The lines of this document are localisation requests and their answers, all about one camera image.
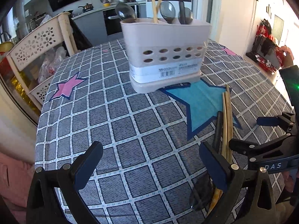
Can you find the yellow basin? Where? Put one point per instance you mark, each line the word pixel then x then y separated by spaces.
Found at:
pixel 5 46

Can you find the yellow bowl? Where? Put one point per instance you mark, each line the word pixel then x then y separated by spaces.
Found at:
pixel 107 4

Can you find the grey kitchen base cabinet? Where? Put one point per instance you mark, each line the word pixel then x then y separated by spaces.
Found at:
pixel 93 25

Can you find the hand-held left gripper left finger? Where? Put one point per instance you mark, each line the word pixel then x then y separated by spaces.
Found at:
pixel 90 165

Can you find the clear plastic bag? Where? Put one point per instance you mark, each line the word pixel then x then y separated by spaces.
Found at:
pixel 51 63

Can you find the white plastic utensil holder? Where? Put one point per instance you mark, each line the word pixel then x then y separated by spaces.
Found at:
pixel 163 39

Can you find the grey checked star tablecloth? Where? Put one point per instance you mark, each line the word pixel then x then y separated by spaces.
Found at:
pixel 116 126

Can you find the dark wall art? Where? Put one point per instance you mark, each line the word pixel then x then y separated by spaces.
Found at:
pixel 269 8

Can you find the black built-in oven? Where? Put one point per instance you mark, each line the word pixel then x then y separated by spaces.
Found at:
pixel 114 25

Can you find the black-ended bamboo chopstick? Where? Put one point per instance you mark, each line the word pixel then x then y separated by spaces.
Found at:
pixel 218 130

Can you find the gold foil sheet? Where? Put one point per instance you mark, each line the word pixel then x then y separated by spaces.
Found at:
pixel 19 88

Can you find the metal cooking pot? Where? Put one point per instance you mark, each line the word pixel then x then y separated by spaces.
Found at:
pixel 87 6

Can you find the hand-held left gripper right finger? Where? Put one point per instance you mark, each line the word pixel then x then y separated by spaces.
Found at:
pixel 213 168

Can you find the stack of pink plastic stools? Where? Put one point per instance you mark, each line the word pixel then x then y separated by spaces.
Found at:
pixel 14 179

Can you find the heap of red bags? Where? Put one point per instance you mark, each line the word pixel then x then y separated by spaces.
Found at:
pixel 268 46

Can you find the cream flower-cutout storage rack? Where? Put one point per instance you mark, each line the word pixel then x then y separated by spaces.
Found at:
pixel 30 44

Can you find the white plastic bag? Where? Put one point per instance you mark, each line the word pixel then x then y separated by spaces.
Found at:
pixel 45 19

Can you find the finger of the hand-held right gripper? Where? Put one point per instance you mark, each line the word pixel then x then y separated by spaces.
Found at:
pixel 264 150
pixel 267 120

